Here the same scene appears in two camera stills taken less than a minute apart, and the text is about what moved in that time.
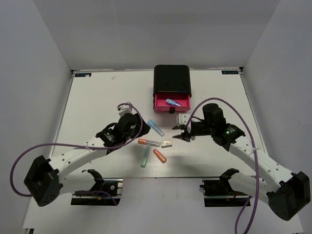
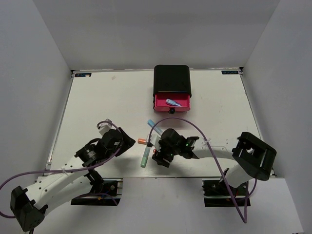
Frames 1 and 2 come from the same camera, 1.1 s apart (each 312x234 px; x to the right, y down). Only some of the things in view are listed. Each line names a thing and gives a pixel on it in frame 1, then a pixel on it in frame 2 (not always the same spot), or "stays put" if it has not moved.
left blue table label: x=84 y=74 stays put
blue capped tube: x=171 y=102 stays put
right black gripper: x=185 y=136 -> x=159 y=156
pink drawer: x=184 y=98 stays put
